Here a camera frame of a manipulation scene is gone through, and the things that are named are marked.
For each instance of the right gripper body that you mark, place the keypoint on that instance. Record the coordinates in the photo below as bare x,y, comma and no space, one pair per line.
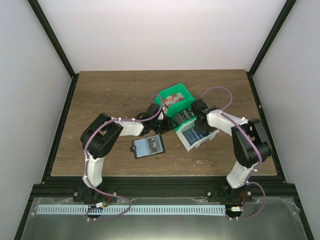
203,128

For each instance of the black aluminium frame rail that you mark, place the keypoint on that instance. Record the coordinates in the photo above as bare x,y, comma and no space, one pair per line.
213,188

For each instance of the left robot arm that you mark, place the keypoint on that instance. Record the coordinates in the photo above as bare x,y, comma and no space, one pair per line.
101,135

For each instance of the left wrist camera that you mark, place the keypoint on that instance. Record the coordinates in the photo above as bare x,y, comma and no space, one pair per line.
162,113

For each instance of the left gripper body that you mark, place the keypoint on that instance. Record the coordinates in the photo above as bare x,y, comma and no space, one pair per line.
161,128

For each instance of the white bin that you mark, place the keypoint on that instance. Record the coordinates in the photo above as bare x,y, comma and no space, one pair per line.
187,126

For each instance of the light blue cable duct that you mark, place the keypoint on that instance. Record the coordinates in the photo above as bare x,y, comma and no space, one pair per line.
206,210

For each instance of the green bin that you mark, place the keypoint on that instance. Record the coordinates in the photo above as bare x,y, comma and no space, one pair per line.
171,90
177,108

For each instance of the green bin left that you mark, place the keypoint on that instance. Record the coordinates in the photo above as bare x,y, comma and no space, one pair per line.
171,90

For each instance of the green bin middle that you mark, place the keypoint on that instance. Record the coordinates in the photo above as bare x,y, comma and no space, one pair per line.
177,108

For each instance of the dark green credit cards stack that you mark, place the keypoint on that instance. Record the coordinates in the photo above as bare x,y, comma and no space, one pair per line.
183,116

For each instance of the blue credit cards stack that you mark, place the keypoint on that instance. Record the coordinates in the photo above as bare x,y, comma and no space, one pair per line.
192,136

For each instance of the black card holder wallet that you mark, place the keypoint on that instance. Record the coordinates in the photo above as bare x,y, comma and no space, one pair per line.
140,148

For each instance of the black credit card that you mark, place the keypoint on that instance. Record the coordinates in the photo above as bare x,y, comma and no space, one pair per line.
155,144

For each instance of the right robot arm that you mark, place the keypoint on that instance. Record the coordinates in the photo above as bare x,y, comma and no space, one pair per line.
251,144

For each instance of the red credit cards stack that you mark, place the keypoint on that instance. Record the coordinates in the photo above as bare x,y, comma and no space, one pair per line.
173,99

